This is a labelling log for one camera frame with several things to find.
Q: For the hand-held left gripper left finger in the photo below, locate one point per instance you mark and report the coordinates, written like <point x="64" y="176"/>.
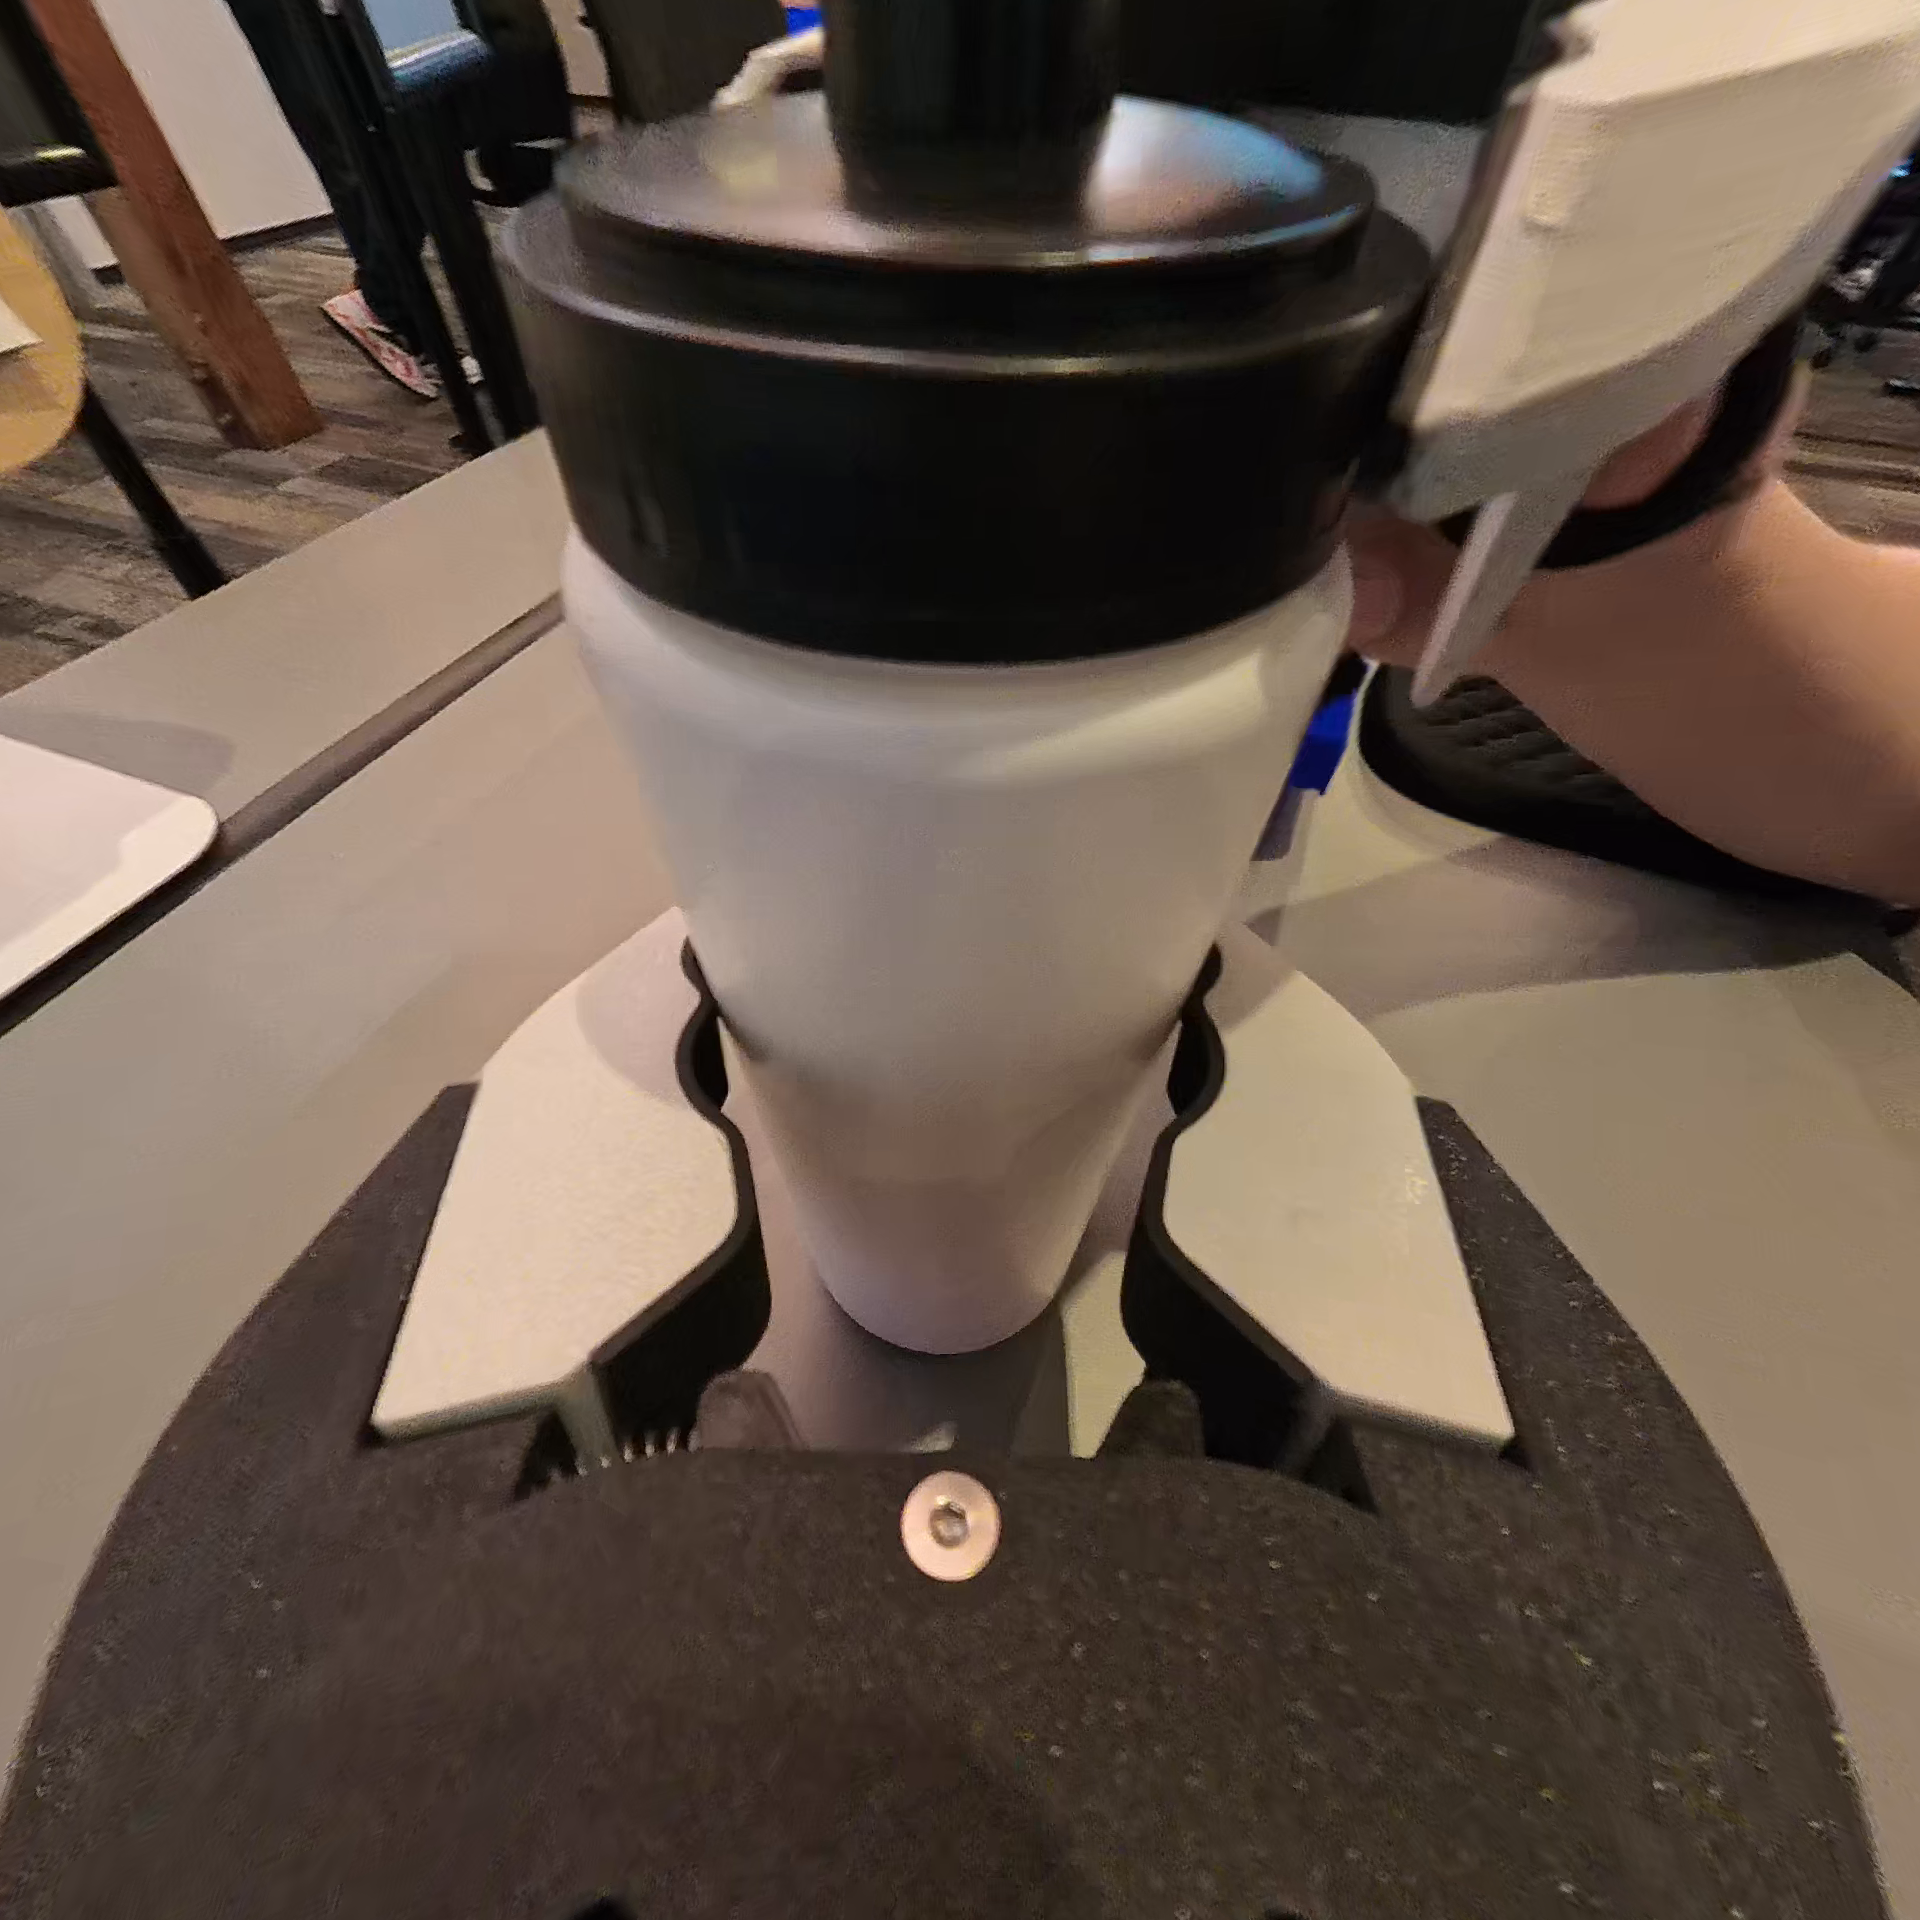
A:
<point x="584" y="1202"/>

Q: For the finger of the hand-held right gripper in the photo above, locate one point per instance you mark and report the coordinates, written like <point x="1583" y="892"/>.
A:
<point x="771" y="73"/>

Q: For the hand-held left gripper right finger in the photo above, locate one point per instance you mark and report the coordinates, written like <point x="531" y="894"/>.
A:
<point x="1334" y="1229"/>

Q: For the black bottle lid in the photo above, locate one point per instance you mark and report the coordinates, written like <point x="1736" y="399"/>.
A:
<point x="974" y="480"/>

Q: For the blue plastic bin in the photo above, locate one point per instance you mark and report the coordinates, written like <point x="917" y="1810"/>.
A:
<point x="1326" y="750"/>

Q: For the white plastic bottle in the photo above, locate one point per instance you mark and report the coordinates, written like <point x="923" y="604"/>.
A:
<point x="960" y="870"/>

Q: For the person's right forearm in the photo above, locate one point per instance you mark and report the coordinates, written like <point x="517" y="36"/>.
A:
<point x="1801" y="750"/>

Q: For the person's right hand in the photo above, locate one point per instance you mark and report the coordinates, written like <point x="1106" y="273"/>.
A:
<point x="1681" y="600"/>

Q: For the black mesh office chair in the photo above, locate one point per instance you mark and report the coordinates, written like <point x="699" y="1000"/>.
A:
<point x="1876" y="283"/>

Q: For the black framed sign easel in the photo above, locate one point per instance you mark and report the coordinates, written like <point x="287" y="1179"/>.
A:
<point x="449" y="223"/>

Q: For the instruction board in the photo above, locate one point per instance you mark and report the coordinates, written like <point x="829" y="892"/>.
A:
<point x="39" y="403"/>

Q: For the wooden post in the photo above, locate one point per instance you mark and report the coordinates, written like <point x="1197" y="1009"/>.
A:
<point x="196" y="300"/>

